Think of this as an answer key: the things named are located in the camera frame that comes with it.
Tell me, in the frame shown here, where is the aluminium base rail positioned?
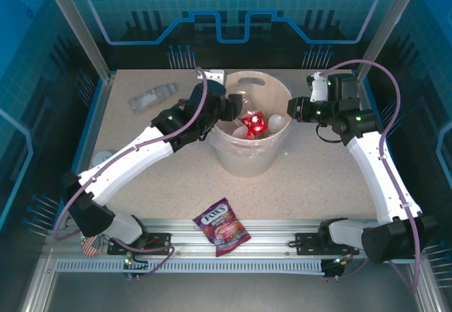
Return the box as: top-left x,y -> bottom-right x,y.
45,218 -> 368,258

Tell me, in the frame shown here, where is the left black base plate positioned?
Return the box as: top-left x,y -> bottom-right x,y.
107,232 -> 173,256

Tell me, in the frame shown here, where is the right black controller board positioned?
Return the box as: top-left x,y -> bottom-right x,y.
321,255 -> 346,281

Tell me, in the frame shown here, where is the white slotted cable duct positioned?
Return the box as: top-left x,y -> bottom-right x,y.
55,258 -> 328,275

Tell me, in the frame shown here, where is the purple candy bag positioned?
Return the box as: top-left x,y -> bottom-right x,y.
192,197 -> 252,258

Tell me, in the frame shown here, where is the left aluminium frame post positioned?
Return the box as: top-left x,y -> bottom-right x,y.
39,0 -> 116,84

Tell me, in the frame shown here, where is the right aluminium frame post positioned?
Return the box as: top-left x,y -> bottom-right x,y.
356,0 -> 428,78

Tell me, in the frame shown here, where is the black controller board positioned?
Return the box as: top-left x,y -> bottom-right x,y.
321,255 -> 346,281
121,253 -> 151,283

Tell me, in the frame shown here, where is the large cola bottle red label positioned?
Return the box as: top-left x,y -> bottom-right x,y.
241,112 -> 266,133

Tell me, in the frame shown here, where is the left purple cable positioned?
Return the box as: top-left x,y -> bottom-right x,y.
52,66 -> 177,280

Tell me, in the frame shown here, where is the left black controller board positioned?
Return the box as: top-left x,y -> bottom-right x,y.
121,253 -> 151,283

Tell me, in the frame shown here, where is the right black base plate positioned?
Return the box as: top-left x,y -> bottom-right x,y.
294,232 -> 360,256

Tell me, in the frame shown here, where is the aluminium frame post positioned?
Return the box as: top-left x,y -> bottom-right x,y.
356,0 -> 428,78
39,0 -> 116,84

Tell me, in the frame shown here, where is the white round object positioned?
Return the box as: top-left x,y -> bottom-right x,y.
91,148 -> 114,167

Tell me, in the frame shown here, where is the black cable loop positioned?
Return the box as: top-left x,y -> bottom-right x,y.
315,123 -> 345,144

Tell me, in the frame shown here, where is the purple cable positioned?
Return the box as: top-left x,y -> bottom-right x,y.
52,66 -> 177,280
319,59 -> 424,296

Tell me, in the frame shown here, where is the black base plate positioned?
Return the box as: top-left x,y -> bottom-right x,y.
294,232 -> 360,256
107,232 -> 173,256

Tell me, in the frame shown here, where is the flag sticker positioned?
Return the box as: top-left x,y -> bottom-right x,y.
80,232 -> 103,257

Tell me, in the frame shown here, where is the white plastic bin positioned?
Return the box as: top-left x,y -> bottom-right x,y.
208,70 -> 294,179

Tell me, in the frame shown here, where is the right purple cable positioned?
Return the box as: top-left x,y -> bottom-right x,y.
319,59 -> 424,296

